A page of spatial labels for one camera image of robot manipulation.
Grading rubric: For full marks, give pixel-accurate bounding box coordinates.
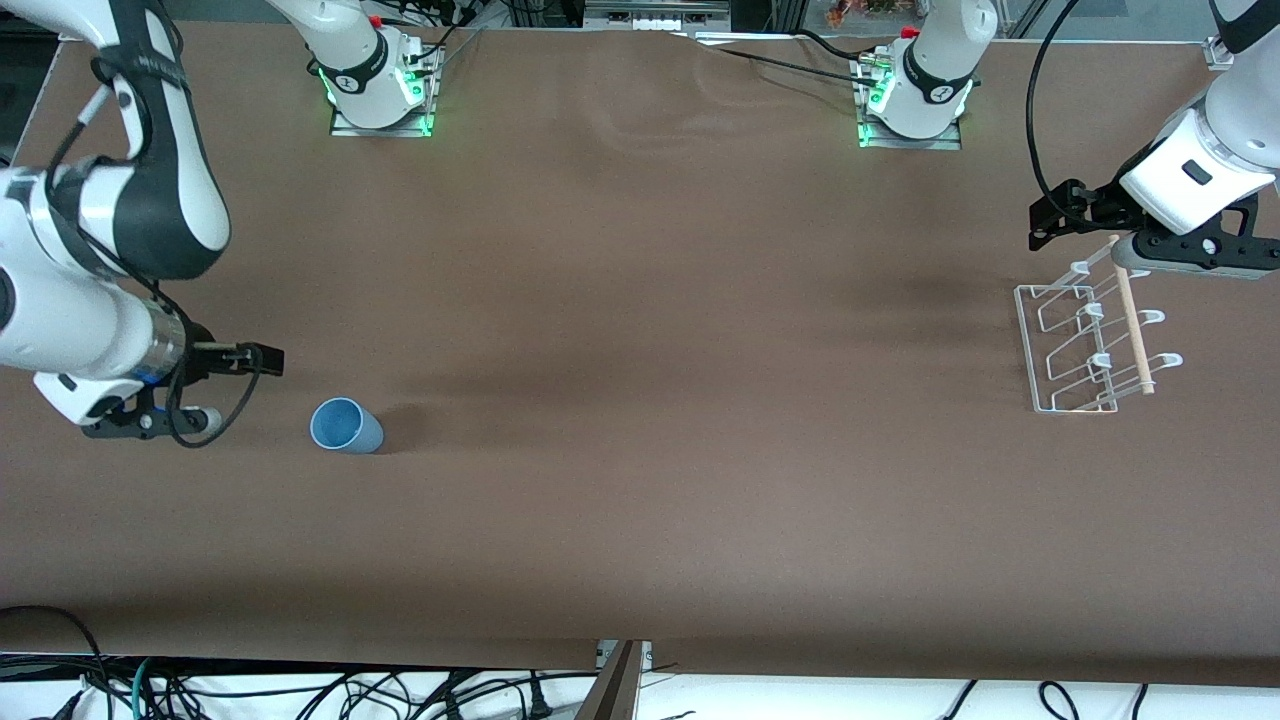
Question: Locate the blue plastic cup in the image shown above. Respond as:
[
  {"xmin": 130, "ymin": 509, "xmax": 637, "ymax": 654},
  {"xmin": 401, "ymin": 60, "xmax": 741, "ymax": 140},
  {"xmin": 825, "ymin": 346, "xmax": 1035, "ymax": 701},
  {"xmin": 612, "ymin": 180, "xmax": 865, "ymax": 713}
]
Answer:
[{"xmin": 309, "ymin": 397, "xmax": 385, "ymax": 456}]

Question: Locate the wooden rack rod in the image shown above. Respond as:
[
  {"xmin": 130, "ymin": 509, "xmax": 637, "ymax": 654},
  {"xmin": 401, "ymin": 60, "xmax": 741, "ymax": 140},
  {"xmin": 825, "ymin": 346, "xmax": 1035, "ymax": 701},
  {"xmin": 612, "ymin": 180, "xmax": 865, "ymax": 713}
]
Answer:
[{"xmin": 1108, "ymin": 235, "xmax": 1157, "ymax": 396}]

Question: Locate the orange flower decoration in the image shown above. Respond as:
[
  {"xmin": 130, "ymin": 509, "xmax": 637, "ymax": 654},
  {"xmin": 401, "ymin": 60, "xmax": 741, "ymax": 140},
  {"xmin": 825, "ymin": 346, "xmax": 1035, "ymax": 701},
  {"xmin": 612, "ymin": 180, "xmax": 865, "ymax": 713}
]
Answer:
[{"xmin": 827, "ymin": 0, "xmax": 902, "ymax": 27}]

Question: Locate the brown table cover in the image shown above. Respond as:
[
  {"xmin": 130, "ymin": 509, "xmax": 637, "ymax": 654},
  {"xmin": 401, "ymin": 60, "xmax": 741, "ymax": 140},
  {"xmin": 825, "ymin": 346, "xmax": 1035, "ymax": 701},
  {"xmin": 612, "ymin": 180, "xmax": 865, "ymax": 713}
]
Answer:
[{"xmin": 0, "ymin": 20, "xmax": 1280, "ymax": 691}]

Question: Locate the white power strip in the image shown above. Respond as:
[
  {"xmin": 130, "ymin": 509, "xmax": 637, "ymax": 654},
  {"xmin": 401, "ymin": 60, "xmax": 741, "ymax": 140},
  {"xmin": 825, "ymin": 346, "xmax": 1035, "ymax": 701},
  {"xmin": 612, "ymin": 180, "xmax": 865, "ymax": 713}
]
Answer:
[{"xmin": 585, "ymin": 0, "xmax": 731, "ymax": 32}]

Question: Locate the brown wooden beam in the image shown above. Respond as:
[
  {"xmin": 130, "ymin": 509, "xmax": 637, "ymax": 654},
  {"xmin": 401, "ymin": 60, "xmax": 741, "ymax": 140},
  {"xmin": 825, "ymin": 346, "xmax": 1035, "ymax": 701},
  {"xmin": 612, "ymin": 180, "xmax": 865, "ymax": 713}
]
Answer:
[{"xmin": 574, "ymin": 640, "xmax": 643, "ymax": 720}]

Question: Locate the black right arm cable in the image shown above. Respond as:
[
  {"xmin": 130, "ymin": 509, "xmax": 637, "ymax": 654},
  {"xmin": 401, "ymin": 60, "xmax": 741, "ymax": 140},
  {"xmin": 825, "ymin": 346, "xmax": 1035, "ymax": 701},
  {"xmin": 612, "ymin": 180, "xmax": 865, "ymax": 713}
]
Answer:
[{"xmin": 40, "ymin": 60, "xmax": 266, "ymax": 450}]

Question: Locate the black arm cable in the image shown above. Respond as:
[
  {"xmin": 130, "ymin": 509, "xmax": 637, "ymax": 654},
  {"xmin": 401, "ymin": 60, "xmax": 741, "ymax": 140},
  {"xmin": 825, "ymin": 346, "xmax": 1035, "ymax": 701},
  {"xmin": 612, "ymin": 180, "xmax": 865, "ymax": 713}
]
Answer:
[
  {"xmin": 40, "ymin": 60, "xmax": 266, "ymax": 450},
  {"xmin": 1025, "ymin": 0, "xmax": 1087, "ymax": 216}
]

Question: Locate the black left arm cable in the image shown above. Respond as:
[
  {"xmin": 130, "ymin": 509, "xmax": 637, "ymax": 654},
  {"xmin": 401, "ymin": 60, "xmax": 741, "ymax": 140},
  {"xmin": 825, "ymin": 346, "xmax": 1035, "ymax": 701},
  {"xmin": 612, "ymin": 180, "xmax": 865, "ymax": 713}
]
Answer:
[{"xmin": 1025, "ymin": 0, "xmax": 1087, "ymax": 216}]

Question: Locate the black right camera mount bracket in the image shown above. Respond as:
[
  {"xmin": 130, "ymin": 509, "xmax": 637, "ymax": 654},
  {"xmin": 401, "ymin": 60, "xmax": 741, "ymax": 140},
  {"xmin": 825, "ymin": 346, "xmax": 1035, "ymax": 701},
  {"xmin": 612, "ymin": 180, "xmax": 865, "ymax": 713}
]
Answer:
[{"xmin": 82, "ymin": 385, "xmax": 191, "ymax": 442}]

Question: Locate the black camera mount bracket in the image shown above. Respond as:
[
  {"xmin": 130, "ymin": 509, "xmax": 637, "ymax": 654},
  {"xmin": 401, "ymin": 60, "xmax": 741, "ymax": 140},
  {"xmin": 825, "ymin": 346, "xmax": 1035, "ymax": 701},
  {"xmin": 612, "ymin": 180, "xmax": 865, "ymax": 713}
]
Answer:
[
  {"xmin": 82, "ymin": 385, "xmax": 191, "ymax": 442},
  {"xmin": 1110, "ymin": 195, "xmax": 1280, "ymax": 283}
]

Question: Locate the black left camera mount bracket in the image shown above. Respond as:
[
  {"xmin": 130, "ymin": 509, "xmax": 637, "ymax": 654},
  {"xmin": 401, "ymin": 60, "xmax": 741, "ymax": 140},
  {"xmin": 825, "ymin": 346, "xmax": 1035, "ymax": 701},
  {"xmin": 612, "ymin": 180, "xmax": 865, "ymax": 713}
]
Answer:
[{"xmin": 1110, "ymin": 195, "xmax": 1280, "ymax": 283}]

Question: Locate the white wire cup rack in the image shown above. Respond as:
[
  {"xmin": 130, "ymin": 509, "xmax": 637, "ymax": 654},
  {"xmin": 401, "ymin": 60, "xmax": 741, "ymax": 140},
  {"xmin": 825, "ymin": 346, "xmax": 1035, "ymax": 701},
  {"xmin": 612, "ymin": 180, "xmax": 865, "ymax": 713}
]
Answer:
[{"xmin": 1014, "ymin": 235, "xmax": 1185, "ymax": 415}]

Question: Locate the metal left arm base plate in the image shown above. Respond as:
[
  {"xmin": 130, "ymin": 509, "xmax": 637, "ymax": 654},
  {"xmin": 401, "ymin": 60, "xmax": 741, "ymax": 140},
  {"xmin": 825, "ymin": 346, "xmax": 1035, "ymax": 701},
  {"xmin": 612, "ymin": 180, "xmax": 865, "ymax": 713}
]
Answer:
[{"xmin": 856, "ymin": 52, "xmax": 964, "ymax": 152}]

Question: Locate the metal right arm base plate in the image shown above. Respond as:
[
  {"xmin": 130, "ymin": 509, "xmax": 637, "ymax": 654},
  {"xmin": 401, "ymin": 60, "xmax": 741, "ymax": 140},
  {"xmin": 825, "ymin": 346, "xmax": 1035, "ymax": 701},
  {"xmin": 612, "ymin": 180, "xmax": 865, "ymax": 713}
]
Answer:
[{"xmin": 328, "ymin": 42, "xmax": 441, "ymax": 139}]

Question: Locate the short black table cable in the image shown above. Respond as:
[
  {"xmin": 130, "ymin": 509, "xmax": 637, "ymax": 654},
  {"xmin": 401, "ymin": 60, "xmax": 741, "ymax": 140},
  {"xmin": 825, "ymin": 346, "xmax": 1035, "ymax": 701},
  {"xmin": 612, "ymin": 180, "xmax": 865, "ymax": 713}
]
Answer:
[{"xmin": 793, "ymin": 27, "xmax": 886, "ymax": 63}]

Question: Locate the black looped floor cable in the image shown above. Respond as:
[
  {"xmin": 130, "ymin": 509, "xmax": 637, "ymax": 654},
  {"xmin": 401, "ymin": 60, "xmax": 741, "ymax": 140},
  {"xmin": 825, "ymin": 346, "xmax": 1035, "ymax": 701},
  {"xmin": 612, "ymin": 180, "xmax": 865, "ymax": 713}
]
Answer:
[{"xmin": 0, "ymin": 604, "xmax": 107, "ymax": 720}]

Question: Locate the long black table cable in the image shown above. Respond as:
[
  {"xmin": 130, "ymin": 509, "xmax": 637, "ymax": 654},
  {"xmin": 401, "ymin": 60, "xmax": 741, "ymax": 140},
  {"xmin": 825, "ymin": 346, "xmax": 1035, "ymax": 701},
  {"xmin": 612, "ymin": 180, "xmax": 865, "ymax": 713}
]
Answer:
[{"xmin": 690, "ymin": 32, "xmax": 881, "ymax": 83}]

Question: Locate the green floor cable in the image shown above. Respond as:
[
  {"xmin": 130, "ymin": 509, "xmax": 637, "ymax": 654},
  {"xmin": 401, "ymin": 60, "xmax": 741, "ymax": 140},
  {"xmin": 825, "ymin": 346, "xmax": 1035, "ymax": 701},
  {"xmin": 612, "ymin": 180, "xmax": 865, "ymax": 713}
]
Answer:
[{"xmin": 128, "ymin": 657, "xmax": 158, "ymax": 720}]

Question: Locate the small metal table bracket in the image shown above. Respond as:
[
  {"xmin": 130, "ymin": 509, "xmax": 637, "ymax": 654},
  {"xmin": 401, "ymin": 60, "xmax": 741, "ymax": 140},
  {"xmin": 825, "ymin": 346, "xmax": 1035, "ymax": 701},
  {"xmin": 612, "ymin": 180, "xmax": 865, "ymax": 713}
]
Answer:
[{"xmin": 597, "ymin": 640, "xmax": 654, "ymax": 674}]

